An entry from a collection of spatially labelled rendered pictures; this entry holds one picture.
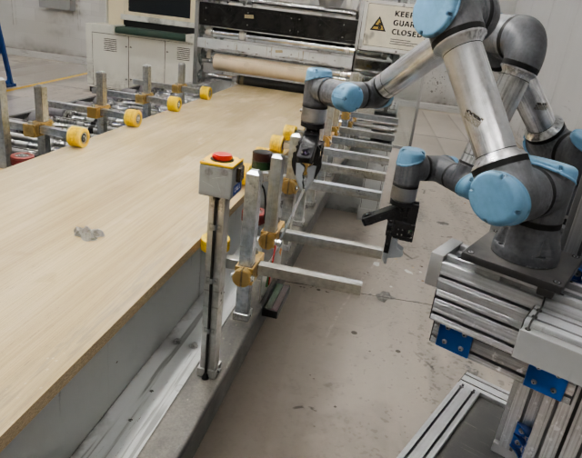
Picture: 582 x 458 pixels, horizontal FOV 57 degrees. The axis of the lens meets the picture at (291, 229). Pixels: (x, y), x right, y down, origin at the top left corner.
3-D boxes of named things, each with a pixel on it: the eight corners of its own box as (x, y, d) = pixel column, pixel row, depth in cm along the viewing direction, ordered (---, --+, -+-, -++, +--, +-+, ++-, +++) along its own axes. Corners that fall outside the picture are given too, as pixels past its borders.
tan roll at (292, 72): (385, 93, 403) (387, 75, 398) (384, 94, 392) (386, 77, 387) (204, 66, 427) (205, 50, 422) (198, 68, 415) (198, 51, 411)
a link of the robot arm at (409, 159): (434, 153, 152) (407, 152, 149) (426, 190, 156) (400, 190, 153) (419, 145, 158) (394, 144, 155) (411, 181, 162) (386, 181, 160)
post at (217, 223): (221, 368, 130) (234, 191, 112) (214, 381, 125) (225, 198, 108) (203, 363, 130) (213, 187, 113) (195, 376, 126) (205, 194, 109)
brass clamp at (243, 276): (265, 268, 155) (266, 252, 153) (251, 290, 142) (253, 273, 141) (244, 263, 156) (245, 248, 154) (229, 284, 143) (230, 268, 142)
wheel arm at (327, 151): (388, 164, 234) (390, 155, 232) (387, 165, 231) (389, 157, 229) (276, 145, 242) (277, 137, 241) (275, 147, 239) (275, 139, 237)
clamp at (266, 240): (283, 234, 177) (285, 221, 175) (273, 251, 165) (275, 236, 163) (266, 232, 178) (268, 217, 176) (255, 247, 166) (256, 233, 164)
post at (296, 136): (287, 260, 200) (303, 133, 182) (285, 264, 197) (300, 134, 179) (278, 258, 201) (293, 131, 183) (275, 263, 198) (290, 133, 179)
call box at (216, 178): (241, 194, 114) (244, 157, 111) (230, 204, 107) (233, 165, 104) (209, 187, 115) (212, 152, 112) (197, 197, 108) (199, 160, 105)
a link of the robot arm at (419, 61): (511, -21, 125) (371, 83, 164) (483, -26, 118) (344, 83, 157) (528, 24, 123) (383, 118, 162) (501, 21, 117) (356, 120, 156)
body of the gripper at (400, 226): (411, 244, 160) (419, 206, 155) (382, 239, 161) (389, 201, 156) (411, 235, 166) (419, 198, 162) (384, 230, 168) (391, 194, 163)
